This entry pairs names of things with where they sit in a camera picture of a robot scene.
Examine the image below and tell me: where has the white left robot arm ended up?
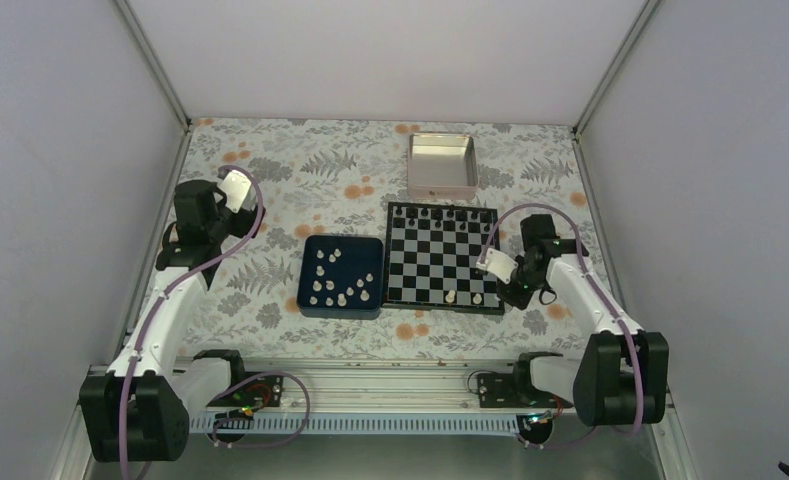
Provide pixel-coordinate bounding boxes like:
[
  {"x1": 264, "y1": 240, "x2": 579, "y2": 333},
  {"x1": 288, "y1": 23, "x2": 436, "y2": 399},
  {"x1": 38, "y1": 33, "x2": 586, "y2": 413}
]
[{"x1": 79, "y1": 172, "x2": 265, "y2": 464}]

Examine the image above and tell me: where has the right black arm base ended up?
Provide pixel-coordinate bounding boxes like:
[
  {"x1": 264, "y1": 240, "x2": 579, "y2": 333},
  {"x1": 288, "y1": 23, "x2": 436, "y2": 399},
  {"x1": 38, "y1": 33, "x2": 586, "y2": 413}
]
[{"x1": 465, "y1": 370, "x2": 572, "y2": 444}]

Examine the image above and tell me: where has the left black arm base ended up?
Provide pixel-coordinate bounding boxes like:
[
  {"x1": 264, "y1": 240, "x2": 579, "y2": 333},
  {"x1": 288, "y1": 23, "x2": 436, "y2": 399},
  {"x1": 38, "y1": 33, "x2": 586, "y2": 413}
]
[{"x1": 202, "y1": 372, "x2": 284, "y2": 445}]

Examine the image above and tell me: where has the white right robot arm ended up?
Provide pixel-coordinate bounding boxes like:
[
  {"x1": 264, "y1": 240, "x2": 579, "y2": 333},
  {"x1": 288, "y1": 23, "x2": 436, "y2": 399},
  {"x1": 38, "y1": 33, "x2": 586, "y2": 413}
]
[{"x1": 487, "y1": 214, "x2": 669, "y2": 429}]

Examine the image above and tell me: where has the black white chess board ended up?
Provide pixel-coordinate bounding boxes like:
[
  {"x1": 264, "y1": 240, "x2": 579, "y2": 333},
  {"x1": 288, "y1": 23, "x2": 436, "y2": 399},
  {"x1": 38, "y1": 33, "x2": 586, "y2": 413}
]
[{"x1": 382, "y1": 202, "x2": 505, "y2": 316}]

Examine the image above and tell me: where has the silver metal tin box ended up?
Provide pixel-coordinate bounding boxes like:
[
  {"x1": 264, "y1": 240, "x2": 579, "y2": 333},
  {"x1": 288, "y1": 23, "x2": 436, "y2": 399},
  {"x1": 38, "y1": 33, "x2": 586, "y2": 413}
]
[{"x1": 407, "y1": 132, "x2": 479, "y2": 201}]

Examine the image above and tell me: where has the dark blue piece tray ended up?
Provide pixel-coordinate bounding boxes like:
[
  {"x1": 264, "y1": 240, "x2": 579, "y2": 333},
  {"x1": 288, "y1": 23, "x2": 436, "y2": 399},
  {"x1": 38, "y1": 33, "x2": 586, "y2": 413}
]
[{"x1": 296, "y1": 234, "x2": 384, "y2": 320}]

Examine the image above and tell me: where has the floral patterned table mat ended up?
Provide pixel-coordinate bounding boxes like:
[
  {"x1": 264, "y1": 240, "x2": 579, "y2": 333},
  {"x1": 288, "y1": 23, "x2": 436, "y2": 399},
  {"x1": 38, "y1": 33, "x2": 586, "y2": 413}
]
[{"x1": 179, "y1": 118, "x2": 605, "y2": 361}]

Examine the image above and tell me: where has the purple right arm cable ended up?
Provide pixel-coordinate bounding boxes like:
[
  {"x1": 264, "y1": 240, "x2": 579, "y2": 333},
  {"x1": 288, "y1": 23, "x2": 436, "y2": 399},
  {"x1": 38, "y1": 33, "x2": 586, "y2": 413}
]
[{"x1": 480, "y1": 202, "x2": 647, "y2": 437}]

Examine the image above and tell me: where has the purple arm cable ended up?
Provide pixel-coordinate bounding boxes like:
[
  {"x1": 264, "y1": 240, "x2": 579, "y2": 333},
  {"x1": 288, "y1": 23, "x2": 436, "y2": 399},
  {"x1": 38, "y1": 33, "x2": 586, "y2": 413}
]
[
  {"x1": 118, "y1": 165, "x2": 266, "y2": 480},
  {"x1": 480, "y1": 202, "x2": 647, "y2": 437}
]

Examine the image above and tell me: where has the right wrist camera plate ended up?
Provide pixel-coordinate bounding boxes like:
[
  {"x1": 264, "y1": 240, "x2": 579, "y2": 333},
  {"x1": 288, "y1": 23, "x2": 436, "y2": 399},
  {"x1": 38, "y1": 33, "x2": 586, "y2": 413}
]
[{"x1": 475, "y1": 248, "x2": 518, "y2": 284}]

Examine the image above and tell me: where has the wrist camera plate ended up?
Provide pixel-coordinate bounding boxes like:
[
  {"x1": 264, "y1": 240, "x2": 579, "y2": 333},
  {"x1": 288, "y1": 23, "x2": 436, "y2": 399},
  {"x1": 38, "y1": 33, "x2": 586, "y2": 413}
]
[
  {"x1": 475, "y1": 248, "x2": 518, "y2": 284},
  {"x1": 218, "y1": 169, "x2": 253, "y2": 213}
]

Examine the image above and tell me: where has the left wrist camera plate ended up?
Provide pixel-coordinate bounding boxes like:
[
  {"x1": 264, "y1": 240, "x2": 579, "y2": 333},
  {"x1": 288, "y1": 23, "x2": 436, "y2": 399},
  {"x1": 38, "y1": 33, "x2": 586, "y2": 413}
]
[{"x1": 218, "y1": 169, "x2": 253, "y2": 213}]

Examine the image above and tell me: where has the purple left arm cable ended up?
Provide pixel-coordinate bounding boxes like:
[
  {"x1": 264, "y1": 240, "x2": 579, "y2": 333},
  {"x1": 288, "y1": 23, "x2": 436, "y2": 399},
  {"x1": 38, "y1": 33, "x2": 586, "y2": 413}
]
[{"x1": 118, "y1": 165, "x2": 266, "y2": 480}]

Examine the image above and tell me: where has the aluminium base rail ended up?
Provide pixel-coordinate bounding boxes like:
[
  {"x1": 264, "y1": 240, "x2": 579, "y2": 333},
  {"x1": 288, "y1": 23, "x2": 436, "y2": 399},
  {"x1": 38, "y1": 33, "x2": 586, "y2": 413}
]
[{"x1": 69, "y1": 357, "x2": 674, "y2": 439}]

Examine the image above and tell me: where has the aluminium frame post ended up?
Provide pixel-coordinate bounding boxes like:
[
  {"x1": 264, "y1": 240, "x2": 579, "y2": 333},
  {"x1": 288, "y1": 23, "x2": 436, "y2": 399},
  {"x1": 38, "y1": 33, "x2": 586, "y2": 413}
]
[
  {"x1": 573, "y1": 0, "x2": 663, "y2": 138},
  {"x1": 112, "y1": 0, "x2": 191, "y2": 130}
]

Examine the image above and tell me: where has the right aluminium frame post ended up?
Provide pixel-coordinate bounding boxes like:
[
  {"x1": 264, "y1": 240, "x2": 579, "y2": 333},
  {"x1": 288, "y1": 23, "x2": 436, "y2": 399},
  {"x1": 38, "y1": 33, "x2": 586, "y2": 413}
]
[{"x1": 573, "y1": 0, "x2": 663, "y2": 138}]

